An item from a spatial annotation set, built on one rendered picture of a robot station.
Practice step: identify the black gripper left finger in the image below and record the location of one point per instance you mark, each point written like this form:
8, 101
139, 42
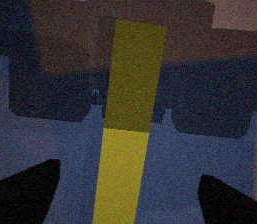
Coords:
25, 197

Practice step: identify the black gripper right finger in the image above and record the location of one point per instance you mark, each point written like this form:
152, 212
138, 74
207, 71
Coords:
222, 204

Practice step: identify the yellow bar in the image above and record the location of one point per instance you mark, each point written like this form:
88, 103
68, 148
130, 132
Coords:
135, 67

